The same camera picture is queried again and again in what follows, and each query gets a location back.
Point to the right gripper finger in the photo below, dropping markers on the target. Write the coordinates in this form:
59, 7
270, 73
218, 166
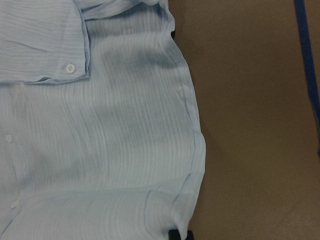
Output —
174, 234

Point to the light blue button shirt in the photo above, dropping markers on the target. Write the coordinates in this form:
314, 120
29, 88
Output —
100, 135

